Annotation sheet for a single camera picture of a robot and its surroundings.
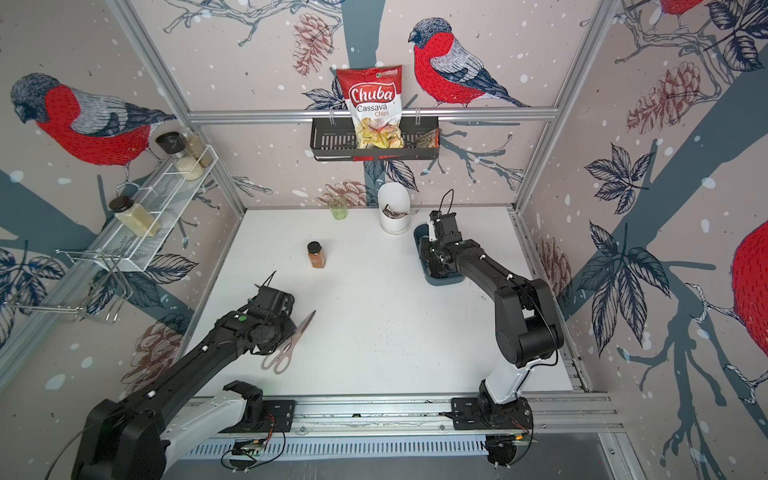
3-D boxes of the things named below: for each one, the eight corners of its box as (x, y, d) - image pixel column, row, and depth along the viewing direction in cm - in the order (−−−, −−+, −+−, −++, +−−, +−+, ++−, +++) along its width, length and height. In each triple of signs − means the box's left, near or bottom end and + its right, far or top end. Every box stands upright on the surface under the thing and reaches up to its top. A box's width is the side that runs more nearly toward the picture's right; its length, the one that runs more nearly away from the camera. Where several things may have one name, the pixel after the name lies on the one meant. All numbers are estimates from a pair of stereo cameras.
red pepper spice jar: (311, 268, 104) (305, 253, 97) (313, 256, 107) (308, 241, 100) (324, 268, 104) (319, 253, 97) (326, 256, 107) (321, 241, 100)
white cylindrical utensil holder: (379, 234, 113) (377, 206, 102) (380, 210, 122) (378, 182, 110) (409, 234, 113) (411, 206, 102) (408, 210, 122) (409, 182, 110)
